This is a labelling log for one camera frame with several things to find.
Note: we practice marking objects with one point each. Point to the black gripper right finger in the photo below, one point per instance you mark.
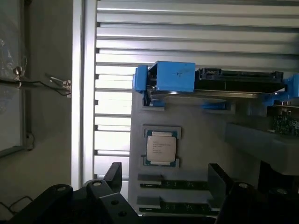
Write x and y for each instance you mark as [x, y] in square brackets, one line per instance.
[245, 205]

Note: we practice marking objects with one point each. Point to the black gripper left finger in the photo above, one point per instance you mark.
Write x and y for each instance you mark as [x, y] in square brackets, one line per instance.
[77, 205]

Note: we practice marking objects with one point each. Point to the silver CPU with green edge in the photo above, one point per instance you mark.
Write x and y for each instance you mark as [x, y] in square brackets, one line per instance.
[161, 149]

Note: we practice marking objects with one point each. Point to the green RAM stick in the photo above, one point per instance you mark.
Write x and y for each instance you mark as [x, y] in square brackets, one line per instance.
[184, 207]
[182, 184]

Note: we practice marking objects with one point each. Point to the grey parts rack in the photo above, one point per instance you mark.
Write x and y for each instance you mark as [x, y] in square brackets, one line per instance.
[201, 140]

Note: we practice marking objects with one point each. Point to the green graphics card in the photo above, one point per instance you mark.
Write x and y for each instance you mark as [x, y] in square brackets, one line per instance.
[286, 122]

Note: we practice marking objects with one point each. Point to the black hard disk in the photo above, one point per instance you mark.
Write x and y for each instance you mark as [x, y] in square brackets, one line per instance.
[233, 81]

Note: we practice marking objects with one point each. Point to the metal framed clear panel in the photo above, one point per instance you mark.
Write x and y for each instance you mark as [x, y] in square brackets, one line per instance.
[11, 93]

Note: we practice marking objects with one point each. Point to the blue disk holder block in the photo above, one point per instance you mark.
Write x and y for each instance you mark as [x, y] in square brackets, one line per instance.
[172, 74]

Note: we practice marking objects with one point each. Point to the blue disk holder bracket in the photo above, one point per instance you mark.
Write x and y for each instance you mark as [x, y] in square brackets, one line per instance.
[292, 86]

